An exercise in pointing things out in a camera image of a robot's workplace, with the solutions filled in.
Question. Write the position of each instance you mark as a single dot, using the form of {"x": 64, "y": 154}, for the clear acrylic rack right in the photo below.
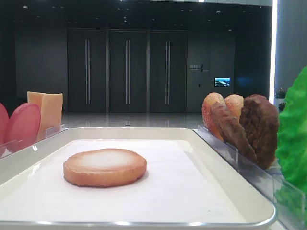
{"x": 290, "y": 201}

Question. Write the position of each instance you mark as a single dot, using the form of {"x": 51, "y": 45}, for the orange cheese slice front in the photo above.
{"x": 51, "y": 114}

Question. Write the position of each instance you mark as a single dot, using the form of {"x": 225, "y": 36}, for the white paper tray liner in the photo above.
{"x": 172, "y": 190}

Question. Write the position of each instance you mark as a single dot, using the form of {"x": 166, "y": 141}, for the brown meat patty outer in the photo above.
{"x": 260, "y": 120}

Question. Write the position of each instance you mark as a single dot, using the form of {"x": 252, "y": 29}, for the dark door middle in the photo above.
{"x": 127, "y": 78}

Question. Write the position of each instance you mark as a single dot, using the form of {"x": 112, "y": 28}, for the dark door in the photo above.
{"x": 168, "y": 58}
{"x": 87, "y": 70}
{"x": 127, "y": 78}

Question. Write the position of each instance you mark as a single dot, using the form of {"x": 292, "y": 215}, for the clear acrylic rack left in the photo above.
{"x": 17, "y": 145}

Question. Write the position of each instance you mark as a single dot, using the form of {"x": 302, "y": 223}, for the clear acrylic rack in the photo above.
{"x": 17, "y": 145}
{"x": 290, "y": 201}

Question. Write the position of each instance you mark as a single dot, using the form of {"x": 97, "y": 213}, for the dark door left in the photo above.
{"x": 87, "y": 70}

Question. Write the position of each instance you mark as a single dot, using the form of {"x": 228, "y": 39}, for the brown meat patty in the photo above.
{"x": 231, "y": 130}
{"x": 260, "y": 120}

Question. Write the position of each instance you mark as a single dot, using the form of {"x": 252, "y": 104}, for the potted plant background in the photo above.
{"x": 279, "y": 100}

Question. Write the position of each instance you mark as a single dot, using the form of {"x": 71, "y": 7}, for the brown meat patty inner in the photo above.
{"x": 231, "y": 130}

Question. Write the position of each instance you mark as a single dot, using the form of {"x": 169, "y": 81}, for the round bread slice on tray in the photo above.
{"x": 104, "y": 168}

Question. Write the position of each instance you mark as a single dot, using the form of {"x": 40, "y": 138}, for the green lettuce leaf in rack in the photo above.
{"x": 292, "y": 134}

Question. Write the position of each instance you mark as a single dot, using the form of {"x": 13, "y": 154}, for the white rectangular tray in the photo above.
{"x": 258, "y": 212}

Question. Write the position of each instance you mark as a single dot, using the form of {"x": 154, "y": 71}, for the orange bread slice near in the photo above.
{"x": 234, "y": 103}

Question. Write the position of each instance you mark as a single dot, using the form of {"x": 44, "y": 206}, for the orange cheese slice back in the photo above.
{"x": 35, "y": 98}

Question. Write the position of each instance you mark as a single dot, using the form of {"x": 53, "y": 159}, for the orange cheese slice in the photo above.
{"x": 51, "y": 114}
{"x": 35, "y": 98}

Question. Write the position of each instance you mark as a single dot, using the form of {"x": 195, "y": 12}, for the red tomato slice outer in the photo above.
{"x": 4, "y": 118}

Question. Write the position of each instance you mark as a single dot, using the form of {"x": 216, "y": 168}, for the dark door right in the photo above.
{"x": 168, "y": 58}

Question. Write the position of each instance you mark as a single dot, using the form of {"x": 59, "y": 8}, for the small wall display screen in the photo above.
{"x": 222, "y": 82}

